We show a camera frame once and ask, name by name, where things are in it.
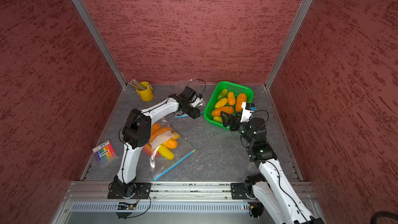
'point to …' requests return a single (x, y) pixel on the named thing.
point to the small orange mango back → (231, 99)
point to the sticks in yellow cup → (136, 84)
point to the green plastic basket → (213, 107)
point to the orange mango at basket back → (241, 97)
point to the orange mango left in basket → (171, 143)
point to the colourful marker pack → (104, 151)
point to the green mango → (222, 94)
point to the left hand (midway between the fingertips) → (194, 113)
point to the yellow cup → (147, 94)
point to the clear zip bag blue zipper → (160, 165)
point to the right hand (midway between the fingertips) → (226, 115)
